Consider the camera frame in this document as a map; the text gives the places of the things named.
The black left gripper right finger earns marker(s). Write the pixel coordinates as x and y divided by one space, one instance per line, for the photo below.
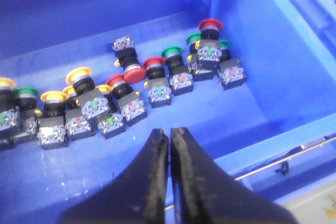
204 193

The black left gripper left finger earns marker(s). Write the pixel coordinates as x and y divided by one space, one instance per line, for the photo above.
137 195

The yellow button raised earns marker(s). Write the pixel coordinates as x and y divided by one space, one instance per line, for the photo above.
93 105

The blue crate holding buttons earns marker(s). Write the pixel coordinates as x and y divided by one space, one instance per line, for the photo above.
274 134

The yellow button small hidden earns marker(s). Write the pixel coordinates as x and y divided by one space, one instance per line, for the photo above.
113 124

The red button left of middle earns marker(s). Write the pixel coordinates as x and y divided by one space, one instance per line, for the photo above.
130 104

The yellow button behind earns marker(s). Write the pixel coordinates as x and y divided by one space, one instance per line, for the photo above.
77 127

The yellow button front left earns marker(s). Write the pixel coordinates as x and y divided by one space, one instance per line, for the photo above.
52 133

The green button middle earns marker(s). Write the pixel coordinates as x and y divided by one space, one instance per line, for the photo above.
180 78

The green button under stack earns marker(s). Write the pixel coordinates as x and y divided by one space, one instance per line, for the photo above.
199 73

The green button far right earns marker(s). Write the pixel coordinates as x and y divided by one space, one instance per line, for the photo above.
230 72

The red button on stack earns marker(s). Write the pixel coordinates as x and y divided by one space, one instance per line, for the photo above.
208 46

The green button left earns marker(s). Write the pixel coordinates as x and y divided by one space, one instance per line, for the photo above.
29 113

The overturned red button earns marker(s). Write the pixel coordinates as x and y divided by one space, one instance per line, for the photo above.
125 52

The yellow button far left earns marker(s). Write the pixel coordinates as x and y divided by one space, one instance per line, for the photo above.
10 124

